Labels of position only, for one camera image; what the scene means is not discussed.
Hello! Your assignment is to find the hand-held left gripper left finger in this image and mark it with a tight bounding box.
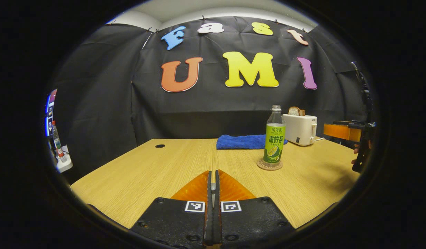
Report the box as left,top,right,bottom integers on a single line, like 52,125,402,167
130,170,214,249

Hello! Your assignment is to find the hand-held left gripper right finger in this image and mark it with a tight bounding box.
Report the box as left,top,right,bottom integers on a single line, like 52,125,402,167
215,169,296,249

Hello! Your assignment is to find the round brown coaster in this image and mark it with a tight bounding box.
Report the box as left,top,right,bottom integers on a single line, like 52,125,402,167
257,158,283,171

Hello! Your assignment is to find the green label water bottle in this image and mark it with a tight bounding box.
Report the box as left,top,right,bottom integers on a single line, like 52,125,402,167
263,105,287,165

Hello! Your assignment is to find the red cap plastic bottle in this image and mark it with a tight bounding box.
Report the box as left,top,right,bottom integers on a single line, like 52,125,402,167
52,120,66,163

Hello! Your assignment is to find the white toaster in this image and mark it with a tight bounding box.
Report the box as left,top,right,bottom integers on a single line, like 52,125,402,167
282,114,318,147

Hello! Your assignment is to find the blue towel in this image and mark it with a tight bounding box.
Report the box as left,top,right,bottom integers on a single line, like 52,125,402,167
216,134,289,150

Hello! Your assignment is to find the white side table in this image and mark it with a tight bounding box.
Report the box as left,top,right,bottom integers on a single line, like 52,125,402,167
55,145,74,174

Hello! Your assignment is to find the black backdrop cloth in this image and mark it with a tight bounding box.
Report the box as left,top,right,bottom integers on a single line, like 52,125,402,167
50,16,371,182

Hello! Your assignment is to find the computer monitor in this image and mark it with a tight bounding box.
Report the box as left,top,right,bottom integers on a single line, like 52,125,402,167
45,89,58,137

